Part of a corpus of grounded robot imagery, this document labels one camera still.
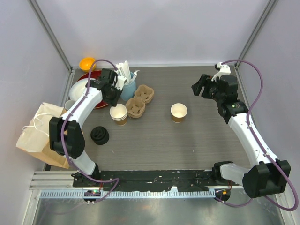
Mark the cardboard cup carrier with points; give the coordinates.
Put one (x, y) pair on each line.
(135, 107)
(145, 92)

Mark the white slotted cable duct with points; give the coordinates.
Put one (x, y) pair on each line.
(90, 194)

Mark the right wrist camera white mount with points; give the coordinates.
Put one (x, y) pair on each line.
(221, 70)

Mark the brown paper cups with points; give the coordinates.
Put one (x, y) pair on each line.
(119, 114)

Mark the brown paper bag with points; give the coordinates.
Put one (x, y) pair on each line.
(35, 137)

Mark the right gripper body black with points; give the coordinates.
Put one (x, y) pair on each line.
(211, 90)

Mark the blue cup holder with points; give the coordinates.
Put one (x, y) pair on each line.
(129, 90)

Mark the white wrapped straws bundle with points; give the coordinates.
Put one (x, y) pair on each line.
(123, 69)

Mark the aluminium rail frame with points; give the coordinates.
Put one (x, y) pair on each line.
(43, 180)

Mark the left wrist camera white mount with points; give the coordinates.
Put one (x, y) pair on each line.
(119, 80)

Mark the white plate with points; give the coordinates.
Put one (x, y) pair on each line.
(78, 89)

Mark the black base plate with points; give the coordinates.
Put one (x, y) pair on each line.
(163, 180)

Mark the small white pink cup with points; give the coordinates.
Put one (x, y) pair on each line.
(68, 105)

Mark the orange bowl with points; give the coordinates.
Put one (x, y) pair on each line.
(86, 64)

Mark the red round tray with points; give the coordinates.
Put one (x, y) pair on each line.
(94, 75)

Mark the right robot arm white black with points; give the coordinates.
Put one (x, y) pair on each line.
(263, 177)

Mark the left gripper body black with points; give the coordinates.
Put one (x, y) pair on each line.
(114, 95)

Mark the cardboard cup carrier front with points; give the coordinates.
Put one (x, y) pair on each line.
(135, 107)

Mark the brown paper cup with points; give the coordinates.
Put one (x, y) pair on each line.
(178, 112)

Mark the black lid stack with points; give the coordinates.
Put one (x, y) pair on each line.
(99, 135)

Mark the cardboard cup carrier back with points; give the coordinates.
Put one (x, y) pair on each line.
(145, 92)

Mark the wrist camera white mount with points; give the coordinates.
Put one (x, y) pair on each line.
(119, 80)
(221, 70)

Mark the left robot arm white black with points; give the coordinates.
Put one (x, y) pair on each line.
(65, 132)

